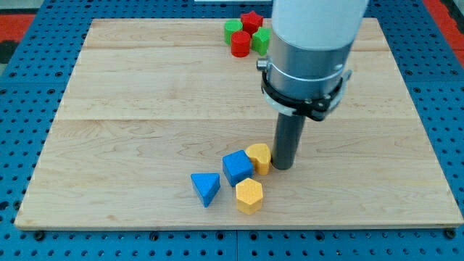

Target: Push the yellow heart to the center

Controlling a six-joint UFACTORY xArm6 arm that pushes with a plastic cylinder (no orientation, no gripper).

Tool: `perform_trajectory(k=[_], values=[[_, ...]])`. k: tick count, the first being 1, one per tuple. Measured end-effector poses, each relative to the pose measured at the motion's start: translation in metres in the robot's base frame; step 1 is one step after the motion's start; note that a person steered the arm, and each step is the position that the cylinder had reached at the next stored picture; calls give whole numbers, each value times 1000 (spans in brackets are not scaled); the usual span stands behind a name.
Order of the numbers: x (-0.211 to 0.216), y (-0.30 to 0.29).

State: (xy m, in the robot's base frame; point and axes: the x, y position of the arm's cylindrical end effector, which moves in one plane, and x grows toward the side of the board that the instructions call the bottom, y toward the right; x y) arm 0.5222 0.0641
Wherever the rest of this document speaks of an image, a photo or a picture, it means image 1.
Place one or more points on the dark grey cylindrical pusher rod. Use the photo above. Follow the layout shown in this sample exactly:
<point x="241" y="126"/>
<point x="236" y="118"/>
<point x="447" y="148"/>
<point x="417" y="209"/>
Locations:
<point x="288" y="132"/>

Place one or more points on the yellow heart block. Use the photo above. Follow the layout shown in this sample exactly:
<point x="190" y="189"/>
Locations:
<point x="260" y="156"/>

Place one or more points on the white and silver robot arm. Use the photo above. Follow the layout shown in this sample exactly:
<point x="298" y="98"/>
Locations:
<point x="303" y="73"/>

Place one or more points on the blue cube block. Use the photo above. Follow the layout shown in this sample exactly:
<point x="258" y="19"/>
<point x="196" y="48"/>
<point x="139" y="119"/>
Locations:
<point x="237" y="167"/>

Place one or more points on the yellow hexagon block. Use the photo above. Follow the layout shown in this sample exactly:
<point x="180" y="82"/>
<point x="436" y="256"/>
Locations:
<point x="249" y="196"/>

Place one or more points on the green star block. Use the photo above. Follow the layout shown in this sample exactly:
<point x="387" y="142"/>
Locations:
<point x="261" y="40"/>

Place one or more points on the blue triangle block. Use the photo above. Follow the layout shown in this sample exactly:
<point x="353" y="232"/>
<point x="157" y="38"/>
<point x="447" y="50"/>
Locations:
<point x="206" y="186"/>

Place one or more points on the red cylinder block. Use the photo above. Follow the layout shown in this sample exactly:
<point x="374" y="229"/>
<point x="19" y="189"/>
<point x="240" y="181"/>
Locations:
<point x="240" y="43"/>

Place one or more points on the red star block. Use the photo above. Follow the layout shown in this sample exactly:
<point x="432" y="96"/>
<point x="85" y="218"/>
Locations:
<point x="251" y="22"/>

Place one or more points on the green cylinder block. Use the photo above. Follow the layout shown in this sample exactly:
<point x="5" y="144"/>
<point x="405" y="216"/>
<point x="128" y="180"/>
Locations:
<point x="230" y="27"/>

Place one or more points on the light wooden board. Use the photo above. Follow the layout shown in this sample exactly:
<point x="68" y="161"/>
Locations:
<point x="151" y="101"/>

